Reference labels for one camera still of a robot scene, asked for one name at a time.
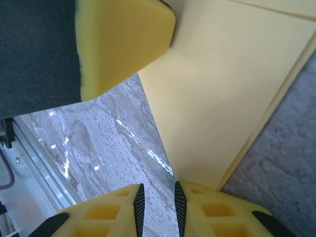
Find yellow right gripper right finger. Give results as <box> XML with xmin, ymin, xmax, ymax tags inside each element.
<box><xmin>173</xmin><ymin>180</ymin><xmax>295</xmax><ymax>237</ymax></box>

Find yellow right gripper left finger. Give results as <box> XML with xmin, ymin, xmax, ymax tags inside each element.
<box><xmin>46</xmin><ymin>183</ymin><xmax>145</xmax><ymax>237</ymax></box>

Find yellow paper sheet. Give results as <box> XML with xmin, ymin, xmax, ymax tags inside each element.
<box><xmin>138</xmin><ymin>0</ymin><xmax>316</xmax><ymax>191</ymax></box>

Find wide aluminium frame beam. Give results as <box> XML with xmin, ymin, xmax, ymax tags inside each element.
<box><xmin>0</xmin><ymin>116</ymin><xmax>77</xmax><ymax>237</ymax></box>

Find purple robot arm cable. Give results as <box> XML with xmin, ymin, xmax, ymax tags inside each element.
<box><xmin>0</xmin><ymin>152</ymin><xmax>15</xmax><ymax>191</ymax></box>

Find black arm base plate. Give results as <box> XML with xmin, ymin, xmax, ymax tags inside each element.
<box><xmin>0</xmin><ymin>117</ymin><xmax>16</xmax><ymax>149</ymax></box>

